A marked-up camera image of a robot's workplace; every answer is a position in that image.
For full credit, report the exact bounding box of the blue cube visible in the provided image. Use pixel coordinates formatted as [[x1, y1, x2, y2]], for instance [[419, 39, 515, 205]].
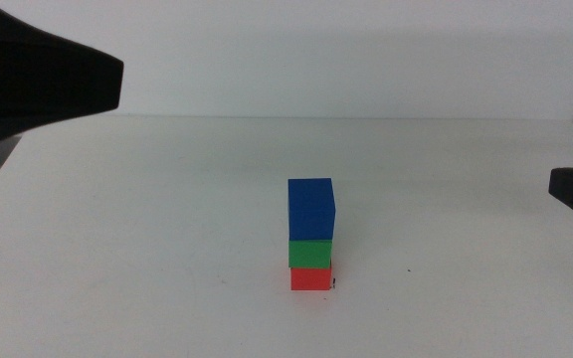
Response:
[[286, 177, 337, 244]]

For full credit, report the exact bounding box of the green cube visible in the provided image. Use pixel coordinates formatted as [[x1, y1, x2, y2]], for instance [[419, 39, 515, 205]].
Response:
[[286, 239, 334, 270]]

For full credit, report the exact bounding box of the red cube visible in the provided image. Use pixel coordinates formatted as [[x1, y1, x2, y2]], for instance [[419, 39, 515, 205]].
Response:
[[289, 266, 334, 292]]

